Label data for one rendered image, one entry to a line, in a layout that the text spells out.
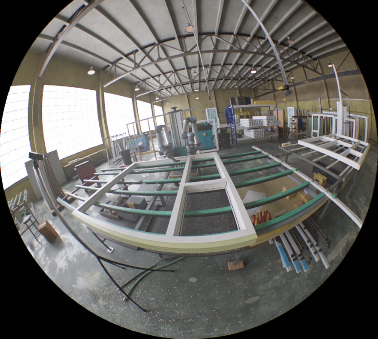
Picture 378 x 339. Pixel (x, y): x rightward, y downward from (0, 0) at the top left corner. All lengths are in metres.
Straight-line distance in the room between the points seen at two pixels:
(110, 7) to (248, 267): 9.25
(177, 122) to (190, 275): 2.75
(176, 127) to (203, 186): 1.88
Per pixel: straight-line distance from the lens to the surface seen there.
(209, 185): 1.00
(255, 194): 1.32
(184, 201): 0.92
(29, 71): 9.68
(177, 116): 2.62
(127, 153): 5.88
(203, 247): 0.58
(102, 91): 11.28
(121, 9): 7.95
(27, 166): 7.47
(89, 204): 1.44
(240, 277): 1.50
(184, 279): 1.51
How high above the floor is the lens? 1.46
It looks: 14 degrees down
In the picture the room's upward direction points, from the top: 10 degrees counter-clockwise
